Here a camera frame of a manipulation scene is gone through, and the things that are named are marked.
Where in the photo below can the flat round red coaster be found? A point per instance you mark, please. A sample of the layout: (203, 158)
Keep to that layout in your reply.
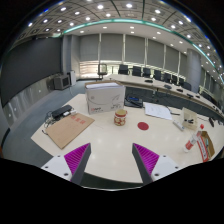
(143, 126)

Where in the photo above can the grey box monitor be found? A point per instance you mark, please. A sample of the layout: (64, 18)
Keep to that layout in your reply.
(61, 82)

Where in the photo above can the white copy paper carton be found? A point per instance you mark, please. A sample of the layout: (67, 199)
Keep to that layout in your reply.
(103, 98)

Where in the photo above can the black desk console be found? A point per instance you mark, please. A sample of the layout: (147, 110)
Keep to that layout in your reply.
(133, 101)

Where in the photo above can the white power strip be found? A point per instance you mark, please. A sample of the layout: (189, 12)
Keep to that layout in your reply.
(178, 125)

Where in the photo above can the small open white box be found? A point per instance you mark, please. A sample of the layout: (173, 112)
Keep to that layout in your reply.
(189, 118)

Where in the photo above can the white printed paper sheet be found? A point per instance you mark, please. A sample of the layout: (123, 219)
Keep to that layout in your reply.
(157, 110)

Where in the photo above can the red floral ceramic mug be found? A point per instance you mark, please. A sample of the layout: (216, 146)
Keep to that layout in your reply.
(120, 118)

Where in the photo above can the round ceiling lights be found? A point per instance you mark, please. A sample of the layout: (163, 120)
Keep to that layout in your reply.
(100, 6)

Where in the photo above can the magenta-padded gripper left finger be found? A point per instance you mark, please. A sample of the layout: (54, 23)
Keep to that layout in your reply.
(77, 160)

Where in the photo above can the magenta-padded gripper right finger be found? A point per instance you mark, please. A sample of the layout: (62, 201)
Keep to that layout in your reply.
(146, 160)

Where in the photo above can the black power adapter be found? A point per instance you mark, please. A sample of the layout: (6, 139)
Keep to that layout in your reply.
(61, 111)

